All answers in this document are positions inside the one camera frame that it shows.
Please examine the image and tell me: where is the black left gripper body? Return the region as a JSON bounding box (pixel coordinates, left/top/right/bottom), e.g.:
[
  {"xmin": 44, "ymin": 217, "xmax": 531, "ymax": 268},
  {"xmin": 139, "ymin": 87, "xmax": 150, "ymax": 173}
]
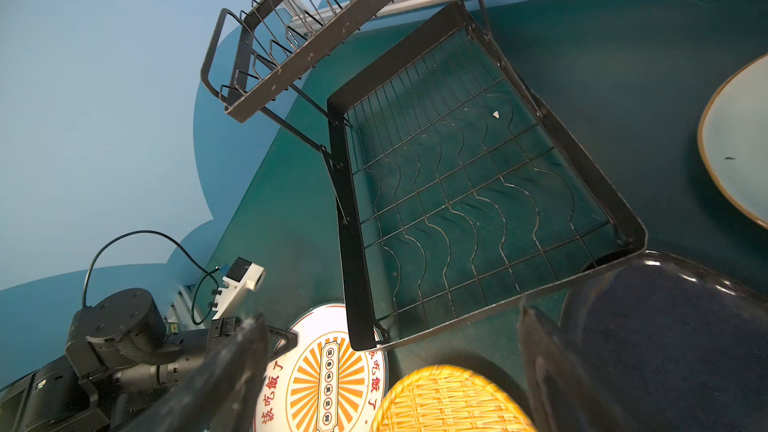
[{"xmin": 155, "ymin": 317, "xmax": 242, "ymax": 388}]

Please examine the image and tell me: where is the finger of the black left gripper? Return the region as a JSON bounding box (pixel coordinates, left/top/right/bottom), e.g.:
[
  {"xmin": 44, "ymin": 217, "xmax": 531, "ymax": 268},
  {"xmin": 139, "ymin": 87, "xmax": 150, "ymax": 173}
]
[{"xmin": 266, "ymin": 326, "xmax": 298, "ymax": 360}]

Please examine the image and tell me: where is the black wire dish rack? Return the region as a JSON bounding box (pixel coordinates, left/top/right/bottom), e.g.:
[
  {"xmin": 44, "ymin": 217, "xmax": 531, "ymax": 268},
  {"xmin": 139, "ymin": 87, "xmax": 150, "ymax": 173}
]
[{"xmin": 212, "ymin": 0, "xmax": 647, "ymax": 351}]

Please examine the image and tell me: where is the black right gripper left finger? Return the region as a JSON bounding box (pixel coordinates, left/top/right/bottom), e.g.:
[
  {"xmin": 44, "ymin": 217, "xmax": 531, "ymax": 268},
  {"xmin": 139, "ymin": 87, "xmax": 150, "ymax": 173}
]
[{"xmin": 122, "ymin": 315, "xmax": 269, "ymax": 431}]

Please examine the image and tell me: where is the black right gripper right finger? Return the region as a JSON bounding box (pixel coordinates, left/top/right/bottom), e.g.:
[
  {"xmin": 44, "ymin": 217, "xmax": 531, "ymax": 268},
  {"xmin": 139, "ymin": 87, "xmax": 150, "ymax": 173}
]
[{"xmin": 518, "ymin": 306, "xmax": 630, "ymax": 431}]

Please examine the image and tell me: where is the pale green plain plate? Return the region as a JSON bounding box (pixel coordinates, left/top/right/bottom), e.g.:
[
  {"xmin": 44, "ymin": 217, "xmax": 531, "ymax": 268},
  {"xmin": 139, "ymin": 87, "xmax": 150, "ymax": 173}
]
[{"xmin": 697, "ymin": 55, "xmax": 767, "ymax": 228}]

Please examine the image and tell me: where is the dark blue plate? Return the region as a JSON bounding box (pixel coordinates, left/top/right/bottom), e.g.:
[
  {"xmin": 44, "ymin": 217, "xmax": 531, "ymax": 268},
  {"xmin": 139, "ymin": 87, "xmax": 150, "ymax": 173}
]
[{"xmin": 560, "ymin": 251, "xmax": 767, "ymax": 431}]

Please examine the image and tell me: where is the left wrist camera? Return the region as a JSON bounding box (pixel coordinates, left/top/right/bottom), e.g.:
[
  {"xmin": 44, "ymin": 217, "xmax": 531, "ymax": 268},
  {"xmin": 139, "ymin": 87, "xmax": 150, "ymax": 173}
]
[{"xmin": 212, "ymin": 257, "xmax": 265, "ymax": 320}]

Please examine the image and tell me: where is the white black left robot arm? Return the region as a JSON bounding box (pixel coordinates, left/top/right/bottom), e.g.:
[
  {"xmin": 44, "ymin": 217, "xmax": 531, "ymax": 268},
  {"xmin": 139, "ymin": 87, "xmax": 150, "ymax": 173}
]
[{"xmin": 1, "ymin": 288, "xmax": 298, "ymax": 431}]

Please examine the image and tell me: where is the yellow woven round mat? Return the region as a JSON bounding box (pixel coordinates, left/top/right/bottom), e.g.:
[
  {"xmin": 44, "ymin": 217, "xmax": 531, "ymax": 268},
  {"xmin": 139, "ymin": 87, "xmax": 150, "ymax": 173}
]
[{"xmin": 371, "ymin": 364, "xmax": 535, "ymax": 431}]

